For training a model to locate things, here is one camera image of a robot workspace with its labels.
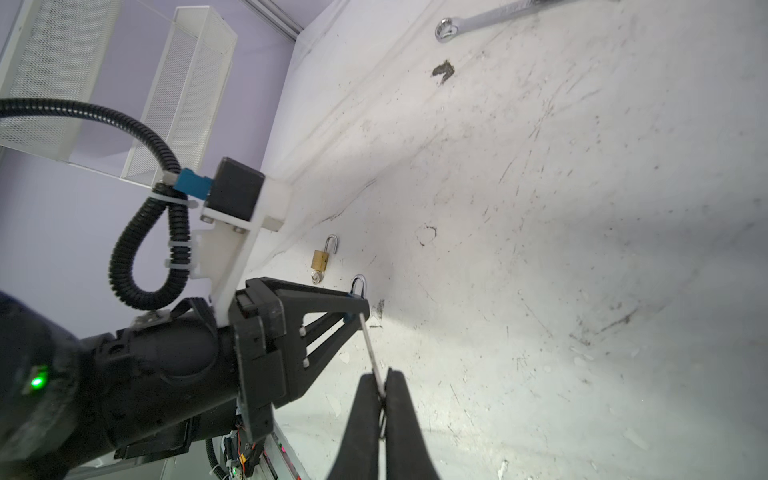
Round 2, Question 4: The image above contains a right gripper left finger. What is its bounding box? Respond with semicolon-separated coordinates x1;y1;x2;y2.
327;374;382;480

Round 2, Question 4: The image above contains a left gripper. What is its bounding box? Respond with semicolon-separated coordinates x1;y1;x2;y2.
229;277;370;441

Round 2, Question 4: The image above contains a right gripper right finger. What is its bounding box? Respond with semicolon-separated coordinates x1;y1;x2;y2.
384;369;439;480

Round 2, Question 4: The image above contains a blue padlock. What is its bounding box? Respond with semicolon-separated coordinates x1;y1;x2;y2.
345;274;370;323

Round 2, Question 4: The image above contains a brass padlock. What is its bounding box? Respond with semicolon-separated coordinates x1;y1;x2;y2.
310;234;339;285

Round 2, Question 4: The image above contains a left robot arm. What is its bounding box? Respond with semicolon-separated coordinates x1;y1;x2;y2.
1;278;370;479

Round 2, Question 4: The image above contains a lower white mesh shelf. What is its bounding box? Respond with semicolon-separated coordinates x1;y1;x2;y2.
141;5;237;172

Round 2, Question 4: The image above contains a white mesh shelf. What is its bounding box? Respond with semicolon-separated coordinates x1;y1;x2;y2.
141;5;237;172
1;1;122;162

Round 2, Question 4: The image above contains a silver combination wrench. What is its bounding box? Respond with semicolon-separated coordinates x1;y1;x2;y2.
434;0;566;43

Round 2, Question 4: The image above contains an upper white mesh shelf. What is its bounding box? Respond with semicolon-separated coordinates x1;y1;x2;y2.
1;1;122;162

